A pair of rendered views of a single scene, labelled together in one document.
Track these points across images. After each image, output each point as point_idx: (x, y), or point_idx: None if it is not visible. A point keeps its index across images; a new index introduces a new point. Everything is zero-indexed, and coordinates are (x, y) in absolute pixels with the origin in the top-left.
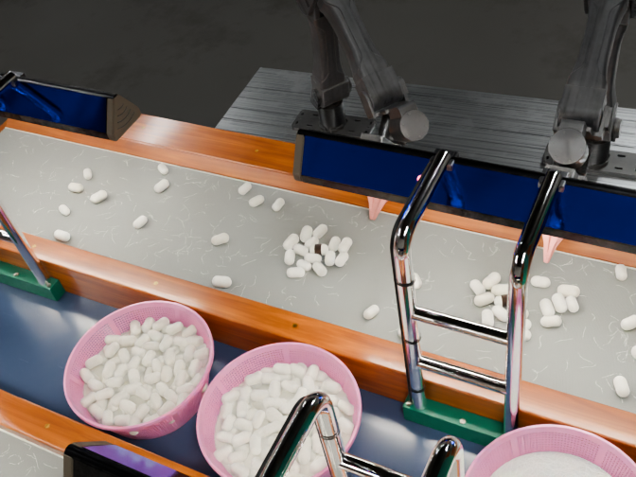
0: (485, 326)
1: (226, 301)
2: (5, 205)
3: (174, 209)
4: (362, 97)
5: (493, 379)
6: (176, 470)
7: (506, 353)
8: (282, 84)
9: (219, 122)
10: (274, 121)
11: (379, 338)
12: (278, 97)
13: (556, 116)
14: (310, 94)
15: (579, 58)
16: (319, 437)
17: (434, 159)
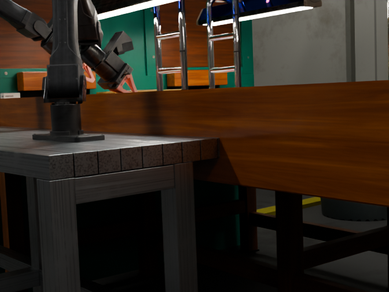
0: (164, 33)
1: None
2: (388, 12)
3: None
4: (99, 26)
5: (163, 68)
6: (284, 3)
7: (161, 43)
8: (55, 149)
9: (171, 142)
10: (112, 141)
11: None
12: (79, 146)
13: (46, 25)
14: (83, 86)
15: (16, 3)
16: (239, 22)
17: None
